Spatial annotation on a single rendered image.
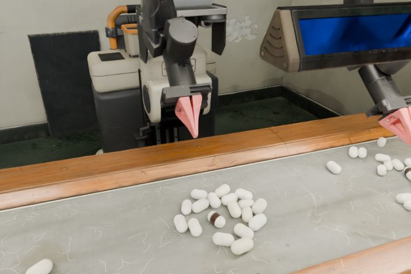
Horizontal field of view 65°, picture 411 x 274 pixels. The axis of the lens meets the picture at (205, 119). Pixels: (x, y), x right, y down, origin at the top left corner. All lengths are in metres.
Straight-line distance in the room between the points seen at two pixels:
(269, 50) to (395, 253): 0.36
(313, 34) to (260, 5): 2.48
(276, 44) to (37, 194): 0.53
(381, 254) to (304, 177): 0.24
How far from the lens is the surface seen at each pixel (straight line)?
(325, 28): 0.43
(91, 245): 0.60
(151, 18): 0.69
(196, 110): 0.63
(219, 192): 0.64
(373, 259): 0.57
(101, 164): 0.74
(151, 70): 1.10
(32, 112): 2.63
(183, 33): 0.63
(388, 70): 0.81
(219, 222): 0.58
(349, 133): 0.92
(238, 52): 2.86
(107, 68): 1.34
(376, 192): 0.75
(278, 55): 0.41
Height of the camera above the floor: 1.16
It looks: 26 degrees down
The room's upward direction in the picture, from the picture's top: straight up
